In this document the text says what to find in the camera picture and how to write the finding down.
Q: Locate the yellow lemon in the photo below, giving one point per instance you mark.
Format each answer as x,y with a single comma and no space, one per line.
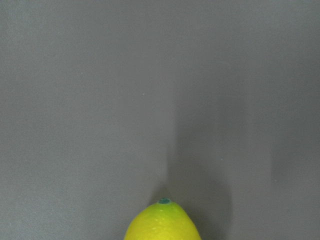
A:
163,220

